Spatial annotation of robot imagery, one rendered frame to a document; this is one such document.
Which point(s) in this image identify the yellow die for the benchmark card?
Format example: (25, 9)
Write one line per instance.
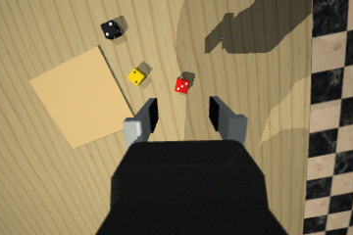
(136, 76)

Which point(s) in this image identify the red die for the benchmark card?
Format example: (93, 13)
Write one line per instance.
(182, 85)

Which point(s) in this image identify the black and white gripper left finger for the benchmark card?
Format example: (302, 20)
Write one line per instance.
(139, 127)

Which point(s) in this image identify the tan flat mat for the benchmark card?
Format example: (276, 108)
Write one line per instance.
(83, 97)

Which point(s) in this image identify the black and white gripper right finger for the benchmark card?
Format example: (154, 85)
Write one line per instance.
(224, 120)

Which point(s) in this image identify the black die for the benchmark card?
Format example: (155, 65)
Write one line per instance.
(111, 30)

